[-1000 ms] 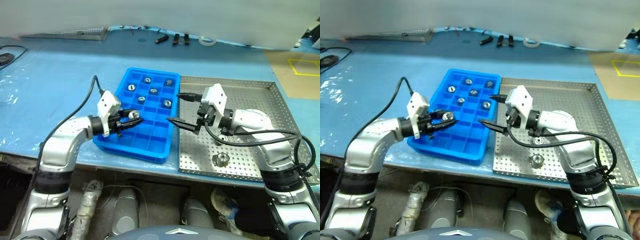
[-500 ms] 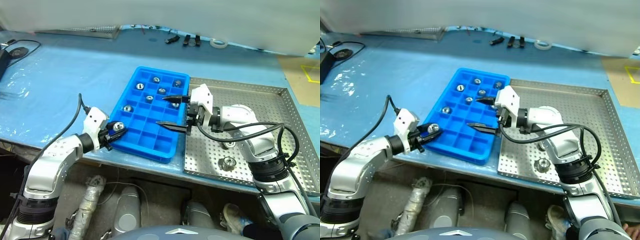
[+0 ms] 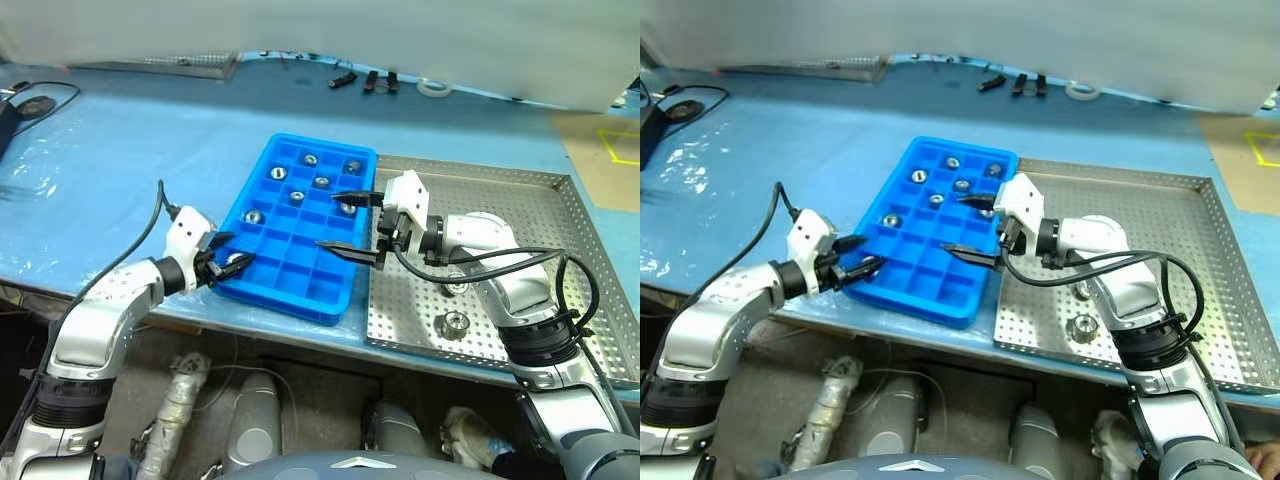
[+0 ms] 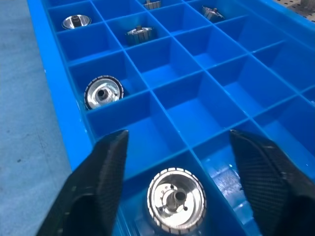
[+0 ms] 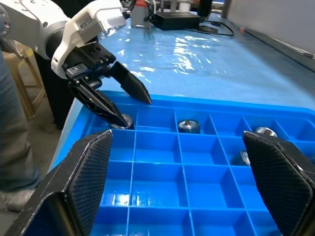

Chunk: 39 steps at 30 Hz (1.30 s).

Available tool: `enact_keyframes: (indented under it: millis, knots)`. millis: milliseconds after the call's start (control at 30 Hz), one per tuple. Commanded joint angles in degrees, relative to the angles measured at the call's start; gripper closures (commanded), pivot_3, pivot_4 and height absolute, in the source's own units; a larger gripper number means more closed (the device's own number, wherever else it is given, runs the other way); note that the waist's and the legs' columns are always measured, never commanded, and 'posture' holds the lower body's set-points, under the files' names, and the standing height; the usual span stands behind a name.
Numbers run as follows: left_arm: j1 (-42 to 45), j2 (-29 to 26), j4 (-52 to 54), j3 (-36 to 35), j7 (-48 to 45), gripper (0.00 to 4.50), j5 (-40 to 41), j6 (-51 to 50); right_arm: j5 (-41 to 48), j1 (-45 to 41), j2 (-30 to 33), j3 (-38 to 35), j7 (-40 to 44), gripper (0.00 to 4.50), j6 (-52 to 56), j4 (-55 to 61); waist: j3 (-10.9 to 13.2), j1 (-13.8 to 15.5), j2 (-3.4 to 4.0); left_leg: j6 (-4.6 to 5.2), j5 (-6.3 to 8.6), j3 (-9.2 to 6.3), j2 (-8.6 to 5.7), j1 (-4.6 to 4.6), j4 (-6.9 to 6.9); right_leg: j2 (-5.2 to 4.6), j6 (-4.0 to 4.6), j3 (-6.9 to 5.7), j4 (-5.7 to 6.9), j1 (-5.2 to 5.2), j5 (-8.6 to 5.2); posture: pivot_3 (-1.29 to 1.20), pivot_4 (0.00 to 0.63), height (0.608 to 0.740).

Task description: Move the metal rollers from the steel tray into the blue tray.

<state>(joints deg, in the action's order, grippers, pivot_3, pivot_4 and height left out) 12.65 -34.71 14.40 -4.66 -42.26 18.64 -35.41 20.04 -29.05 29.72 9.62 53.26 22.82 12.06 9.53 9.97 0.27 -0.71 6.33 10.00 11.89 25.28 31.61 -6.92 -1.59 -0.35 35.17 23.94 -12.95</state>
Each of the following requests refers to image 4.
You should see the perforated steel tray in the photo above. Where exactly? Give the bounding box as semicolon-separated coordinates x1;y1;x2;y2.
285;0;315;23

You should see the blue compartment tray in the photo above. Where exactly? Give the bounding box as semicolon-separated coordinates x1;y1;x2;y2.
26;0;315;236

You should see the ribbed metal roller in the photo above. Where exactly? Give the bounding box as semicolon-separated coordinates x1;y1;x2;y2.
61;14;92;30
142;0;162;10
125;25;158;46
84;75;125;110
201;5;225;23
147;167;207;236

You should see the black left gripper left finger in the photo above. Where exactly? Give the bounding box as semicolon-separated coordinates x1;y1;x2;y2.
35;129;129;236

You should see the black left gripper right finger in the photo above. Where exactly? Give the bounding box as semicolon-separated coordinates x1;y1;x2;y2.
229;129;315;236

